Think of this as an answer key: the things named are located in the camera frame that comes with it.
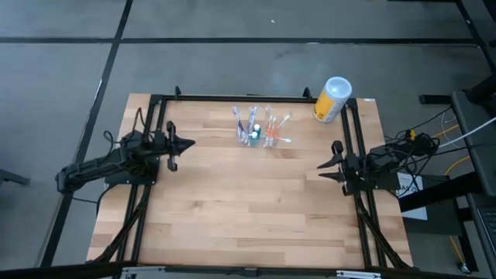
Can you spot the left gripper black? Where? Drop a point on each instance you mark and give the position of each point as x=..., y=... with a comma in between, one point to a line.
x=169, y=145

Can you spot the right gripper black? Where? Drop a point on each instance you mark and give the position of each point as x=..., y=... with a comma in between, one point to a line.
x=346, y=170

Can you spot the clear acrylic organizer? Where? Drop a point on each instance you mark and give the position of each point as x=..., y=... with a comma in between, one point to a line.
x=284, y=129

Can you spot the orange white toothbrush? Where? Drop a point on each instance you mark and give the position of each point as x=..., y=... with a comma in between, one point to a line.
x=284, y=119
x=270, y=124

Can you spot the teal mouthwash bottle white cap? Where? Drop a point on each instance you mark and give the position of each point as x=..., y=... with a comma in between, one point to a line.
x=255, y=135

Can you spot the small plastic wrapper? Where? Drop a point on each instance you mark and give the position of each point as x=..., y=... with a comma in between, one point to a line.
x=274, y=125

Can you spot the plastic at edge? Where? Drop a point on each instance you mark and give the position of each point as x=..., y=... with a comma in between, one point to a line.
x=254, y=112

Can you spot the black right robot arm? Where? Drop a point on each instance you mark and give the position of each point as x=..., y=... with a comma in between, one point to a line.
x=391, y=159

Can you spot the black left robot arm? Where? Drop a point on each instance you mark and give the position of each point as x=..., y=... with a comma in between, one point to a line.
x=97, y=166

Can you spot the white yellow wipes canister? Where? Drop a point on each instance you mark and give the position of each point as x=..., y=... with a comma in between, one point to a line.
x=329, y=104

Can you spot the white paper sheet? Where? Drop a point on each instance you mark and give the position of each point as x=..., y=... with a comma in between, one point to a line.
x=407, y=186

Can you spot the black side desk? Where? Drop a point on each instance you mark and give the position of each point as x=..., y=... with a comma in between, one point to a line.
x=438, y=191

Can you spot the black furniture base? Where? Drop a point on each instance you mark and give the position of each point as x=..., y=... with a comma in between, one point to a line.
x=434, y=99

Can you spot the black crossbar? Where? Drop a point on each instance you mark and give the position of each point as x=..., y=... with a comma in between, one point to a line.
x=77, y=271

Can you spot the black keyboard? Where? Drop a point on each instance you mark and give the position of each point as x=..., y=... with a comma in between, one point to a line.
x=489, y=228

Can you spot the grey chair leg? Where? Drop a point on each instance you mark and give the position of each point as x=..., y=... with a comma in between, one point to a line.
x=11, y=177

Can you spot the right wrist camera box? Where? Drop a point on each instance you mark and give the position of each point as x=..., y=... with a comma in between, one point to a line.
x=353, y=164

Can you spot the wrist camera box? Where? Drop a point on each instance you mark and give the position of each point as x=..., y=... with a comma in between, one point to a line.
x=159, y=140
x=353, y=164

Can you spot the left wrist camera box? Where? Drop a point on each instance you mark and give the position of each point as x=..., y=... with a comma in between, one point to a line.
x=159, y=140

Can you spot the black aluminium table frame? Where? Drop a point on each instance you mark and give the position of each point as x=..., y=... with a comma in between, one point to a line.
x=232, y=97

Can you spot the silver metal bracket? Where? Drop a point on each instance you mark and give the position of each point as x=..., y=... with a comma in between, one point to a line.
x=143, y=273
x=358, y=275

